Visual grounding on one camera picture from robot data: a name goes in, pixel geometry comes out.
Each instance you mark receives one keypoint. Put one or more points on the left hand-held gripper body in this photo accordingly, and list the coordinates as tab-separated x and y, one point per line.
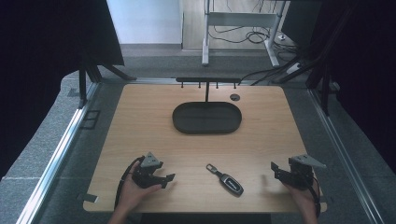
146	174

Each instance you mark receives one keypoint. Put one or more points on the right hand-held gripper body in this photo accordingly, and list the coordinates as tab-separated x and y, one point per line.
301	175

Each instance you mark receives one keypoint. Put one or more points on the black key rack with tray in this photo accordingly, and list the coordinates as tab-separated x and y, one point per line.
207	119

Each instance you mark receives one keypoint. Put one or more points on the person's right hand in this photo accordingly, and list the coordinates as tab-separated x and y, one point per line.
300	199

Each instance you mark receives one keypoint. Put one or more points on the person's left hand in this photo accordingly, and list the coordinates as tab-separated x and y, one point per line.
134	194

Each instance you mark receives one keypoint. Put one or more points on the grey tape strip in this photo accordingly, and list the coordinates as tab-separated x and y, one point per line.
87	197

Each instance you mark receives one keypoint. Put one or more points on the black metal stand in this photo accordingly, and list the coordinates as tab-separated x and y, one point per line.
325	90
90	73

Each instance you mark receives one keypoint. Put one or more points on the white power strip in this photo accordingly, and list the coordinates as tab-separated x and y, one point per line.
293	68

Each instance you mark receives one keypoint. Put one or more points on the black curtain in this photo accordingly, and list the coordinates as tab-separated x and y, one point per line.
46	46
364	62

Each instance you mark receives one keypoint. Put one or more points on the aluminium floor rail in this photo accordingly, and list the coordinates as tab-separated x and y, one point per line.
345	155
59	155

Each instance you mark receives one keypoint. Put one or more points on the white desk frame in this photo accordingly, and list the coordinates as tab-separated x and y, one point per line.
239	19

